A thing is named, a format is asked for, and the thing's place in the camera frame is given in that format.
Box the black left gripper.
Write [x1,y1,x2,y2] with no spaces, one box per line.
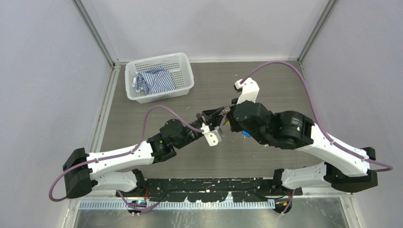
[175,107,226,150]

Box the blue key tag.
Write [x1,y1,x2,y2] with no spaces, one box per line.
[242,131,251,138]

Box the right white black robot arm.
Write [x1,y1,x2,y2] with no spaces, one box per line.
[226,99,378,195]

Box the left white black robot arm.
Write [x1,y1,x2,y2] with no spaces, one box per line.
[61,106,230,199]

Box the blue white striped cloth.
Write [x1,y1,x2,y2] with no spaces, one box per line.
[132,66,176,95]

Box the white plastic perforated basket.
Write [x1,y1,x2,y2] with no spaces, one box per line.
[125,53,194,104]

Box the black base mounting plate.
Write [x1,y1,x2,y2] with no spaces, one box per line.
[122,178,292,203]

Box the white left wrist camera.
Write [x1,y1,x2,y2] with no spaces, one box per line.
[201,123,224,147]

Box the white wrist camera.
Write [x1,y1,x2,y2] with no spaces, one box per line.
[234,77,259,105]
[201,123,224,147]

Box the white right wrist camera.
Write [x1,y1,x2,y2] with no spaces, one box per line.
[234,77,259,105]

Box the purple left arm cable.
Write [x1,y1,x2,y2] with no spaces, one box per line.
[48,105,209,216]

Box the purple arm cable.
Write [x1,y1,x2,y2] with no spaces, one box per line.
[48,105,209,216]
[239,60,394,216]

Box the aluminium frame rail left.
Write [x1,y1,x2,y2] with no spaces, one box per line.
[86,62,122,153]

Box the slotted cable duct strip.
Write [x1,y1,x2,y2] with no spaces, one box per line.
[78,199,275,210]

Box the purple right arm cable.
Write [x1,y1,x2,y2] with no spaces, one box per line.
[239,60,394,216]

